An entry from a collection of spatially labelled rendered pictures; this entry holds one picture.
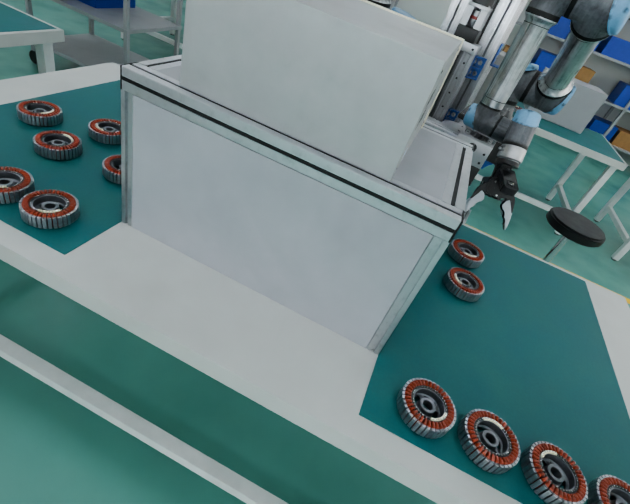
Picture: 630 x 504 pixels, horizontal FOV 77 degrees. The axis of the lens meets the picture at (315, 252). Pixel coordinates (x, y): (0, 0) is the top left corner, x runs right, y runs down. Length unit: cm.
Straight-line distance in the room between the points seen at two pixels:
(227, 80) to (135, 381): 118
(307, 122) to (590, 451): 89
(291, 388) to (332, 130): 47
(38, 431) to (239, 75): 125
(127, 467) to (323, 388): 85
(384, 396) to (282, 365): 21
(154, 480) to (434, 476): 93
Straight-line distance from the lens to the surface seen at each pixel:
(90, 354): 173
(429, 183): 77
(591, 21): 145
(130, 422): 135
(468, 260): 132
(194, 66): 81
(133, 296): 89
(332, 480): 159
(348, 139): 70
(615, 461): 114
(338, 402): 81
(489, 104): 147
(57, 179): 121
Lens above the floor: 140
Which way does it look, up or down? 37 degrees down
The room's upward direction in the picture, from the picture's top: 21 degrees clockwise
